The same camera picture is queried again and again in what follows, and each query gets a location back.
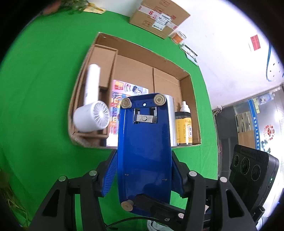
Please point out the long cardboard box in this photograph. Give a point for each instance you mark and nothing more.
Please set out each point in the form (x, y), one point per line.
(104, 60)

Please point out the small potted green plant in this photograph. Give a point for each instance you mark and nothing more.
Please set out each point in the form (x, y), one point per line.
(73, 4)

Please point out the silver metal can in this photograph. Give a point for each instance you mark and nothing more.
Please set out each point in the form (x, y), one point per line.
(173, 124)

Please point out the red wall sign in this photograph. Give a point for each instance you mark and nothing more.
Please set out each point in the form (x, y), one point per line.
(255, 42)

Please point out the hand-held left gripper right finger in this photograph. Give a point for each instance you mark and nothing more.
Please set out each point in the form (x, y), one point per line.
(177, 177)

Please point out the pale teal packet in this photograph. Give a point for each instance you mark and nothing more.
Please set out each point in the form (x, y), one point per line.
(193, 60)

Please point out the colourful printed box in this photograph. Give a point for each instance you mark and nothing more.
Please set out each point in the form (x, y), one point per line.
(133, 88)

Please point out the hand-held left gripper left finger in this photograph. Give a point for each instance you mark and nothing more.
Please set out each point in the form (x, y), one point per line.
(109, 175)

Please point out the yellow cloth by wall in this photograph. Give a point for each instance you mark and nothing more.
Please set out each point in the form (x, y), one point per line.
(95, 8)

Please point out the green mat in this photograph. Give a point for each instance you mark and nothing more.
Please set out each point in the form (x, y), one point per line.
(44, 66)

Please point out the yellow label glass jar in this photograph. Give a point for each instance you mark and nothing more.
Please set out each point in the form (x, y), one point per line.
(184, 131)

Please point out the white plastic bottle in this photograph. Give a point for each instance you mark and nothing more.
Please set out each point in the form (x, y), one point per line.
(185, 107)

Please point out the shallow cardboard box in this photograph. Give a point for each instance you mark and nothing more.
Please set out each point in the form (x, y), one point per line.
(133, 71)

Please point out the orange jar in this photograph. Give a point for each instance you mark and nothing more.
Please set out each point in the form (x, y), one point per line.
(178, 37)

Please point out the white handheld fan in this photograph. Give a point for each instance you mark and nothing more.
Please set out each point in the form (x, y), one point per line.
(88, 117)

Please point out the blue stapler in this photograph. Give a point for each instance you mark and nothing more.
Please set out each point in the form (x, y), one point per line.
(144, 155)

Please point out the sealed taped cardboard box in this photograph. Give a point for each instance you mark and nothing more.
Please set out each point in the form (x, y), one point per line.
(146, 17)

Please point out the large leafy potted plant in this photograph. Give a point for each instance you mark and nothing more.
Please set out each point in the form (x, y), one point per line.
(8, 200)

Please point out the glass door with notices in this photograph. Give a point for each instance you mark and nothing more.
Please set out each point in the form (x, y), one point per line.
(244, 124)

